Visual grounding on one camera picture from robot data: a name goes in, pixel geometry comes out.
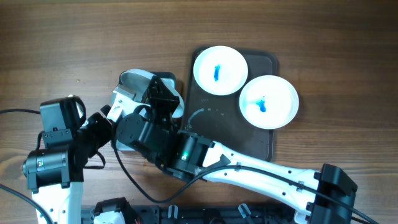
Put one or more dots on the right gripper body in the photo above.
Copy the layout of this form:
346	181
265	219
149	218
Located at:
163	109

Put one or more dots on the white plate front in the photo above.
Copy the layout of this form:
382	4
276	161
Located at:
137	81

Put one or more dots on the white plate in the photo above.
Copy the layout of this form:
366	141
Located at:
220	70
269	102
137	81

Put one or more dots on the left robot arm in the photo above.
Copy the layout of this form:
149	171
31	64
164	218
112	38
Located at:
54	173

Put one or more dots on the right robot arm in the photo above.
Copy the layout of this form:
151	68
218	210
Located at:
325	196

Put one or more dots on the black-rimmed metal wash tray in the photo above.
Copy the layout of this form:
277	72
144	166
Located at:
129	93

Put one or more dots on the dark brown serving tray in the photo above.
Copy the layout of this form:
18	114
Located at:
219	118

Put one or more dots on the white plate top, blue stain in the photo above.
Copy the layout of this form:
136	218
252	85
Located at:
220	70

